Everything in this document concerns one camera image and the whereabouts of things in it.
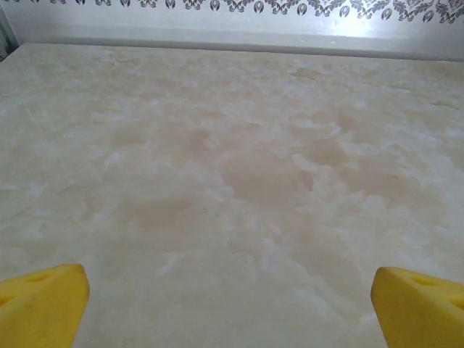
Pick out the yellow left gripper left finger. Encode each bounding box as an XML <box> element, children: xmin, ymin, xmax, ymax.
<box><xmin>0</xmin><ymin>263</ymin><xmax>91</xmax><ymax>348</ymax></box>

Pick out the aluminium frame rail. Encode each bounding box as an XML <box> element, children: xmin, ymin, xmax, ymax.
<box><xmin>0</xmin><ymin>25</ymin><xmax>464</xmax><ymax>62</ymax></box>

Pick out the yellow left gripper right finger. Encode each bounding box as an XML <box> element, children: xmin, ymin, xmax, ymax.
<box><xmin>370</xmin><ymin>267</ymin><xmax>464</xmax><ymax>348</ymax></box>

